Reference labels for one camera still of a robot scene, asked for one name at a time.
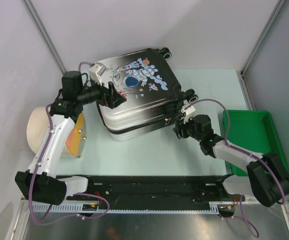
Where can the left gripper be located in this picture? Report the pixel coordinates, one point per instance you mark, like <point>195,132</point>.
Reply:
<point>109,96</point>

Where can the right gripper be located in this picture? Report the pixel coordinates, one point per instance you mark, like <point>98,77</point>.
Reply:
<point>179,125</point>

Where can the white black space suitcase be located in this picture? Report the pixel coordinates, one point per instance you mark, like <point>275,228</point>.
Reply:
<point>154,96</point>

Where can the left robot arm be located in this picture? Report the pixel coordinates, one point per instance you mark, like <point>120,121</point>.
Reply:
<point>39,182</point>

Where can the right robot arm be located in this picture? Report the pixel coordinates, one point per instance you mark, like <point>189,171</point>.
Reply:
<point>267,176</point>

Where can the green plastic tray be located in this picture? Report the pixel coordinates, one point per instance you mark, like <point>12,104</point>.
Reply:
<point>253,130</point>

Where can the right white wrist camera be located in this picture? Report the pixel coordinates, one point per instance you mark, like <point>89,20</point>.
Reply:
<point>187,112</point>

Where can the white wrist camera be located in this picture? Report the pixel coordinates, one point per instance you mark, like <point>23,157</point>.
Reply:
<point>187,112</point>
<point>96,71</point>

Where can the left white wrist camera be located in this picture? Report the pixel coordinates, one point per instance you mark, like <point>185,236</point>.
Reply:
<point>96,71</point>

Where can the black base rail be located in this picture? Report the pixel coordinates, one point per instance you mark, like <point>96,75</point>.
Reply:
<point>161,192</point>

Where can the grey slotted cable duct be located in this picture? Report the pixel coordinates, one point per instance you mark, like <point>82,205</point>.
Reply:
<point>88,207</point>

